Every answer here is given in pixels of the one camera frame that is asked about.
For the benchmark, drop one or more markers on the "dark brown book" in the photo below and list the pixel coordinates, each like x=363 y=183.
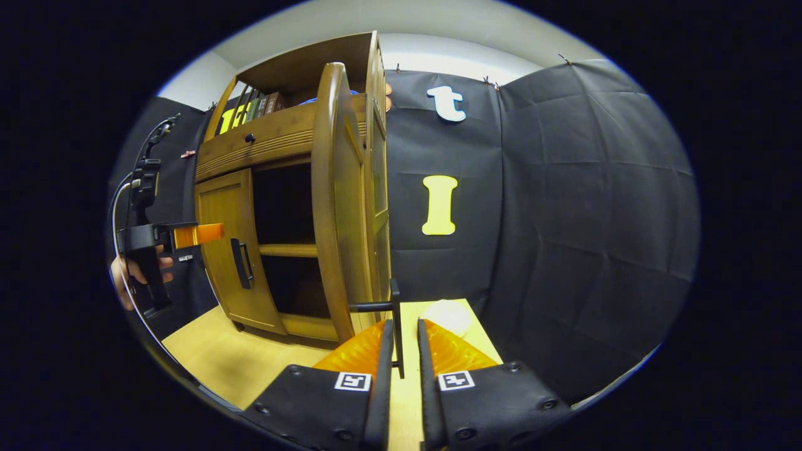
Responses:
x=262 y=106

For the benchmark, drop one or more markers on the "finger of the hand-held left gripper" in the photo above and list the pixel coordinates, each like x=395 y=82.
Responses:
x=197 y=235

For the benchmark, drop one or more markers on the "blue towel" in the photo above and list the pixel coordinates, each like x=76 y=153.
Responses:
x=308 y=101

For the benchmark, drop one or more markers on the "wooden double-door shoe cabinet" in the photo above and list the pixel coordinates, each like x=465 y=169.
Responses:
x=294 y=62

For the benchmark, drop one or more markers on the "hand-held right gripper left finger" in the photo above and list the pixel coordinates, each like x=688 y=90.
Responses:
x=379 y=388

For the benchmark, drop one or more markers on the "black backdrop cloth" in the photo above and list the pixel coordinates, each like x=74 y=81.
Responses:
x=564 y=219

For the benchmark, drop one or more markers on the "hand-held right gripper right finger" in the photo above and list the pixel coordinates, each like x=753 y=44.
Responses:
x=429 y=388

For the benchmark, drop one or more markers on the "wooden shoe cabinet door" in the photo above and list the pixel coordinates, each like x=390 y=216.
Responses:
x=219 y=213
x=341 y=219

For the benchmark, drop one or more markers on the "wooden cabinet drawer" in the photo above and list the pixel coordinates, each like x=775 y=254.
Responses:
x=263 y=141

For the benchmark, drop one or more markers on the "reddish brown book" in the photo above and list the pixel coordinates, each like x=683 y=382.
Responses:
x=276 y=102

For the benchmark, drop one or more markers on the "wooden inner shelf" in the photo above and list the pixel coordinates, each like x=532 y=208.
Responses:
x=288 y=250

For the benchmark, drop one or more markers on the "green book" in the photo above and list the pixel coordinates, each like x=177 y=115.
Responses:
x=252 y=110

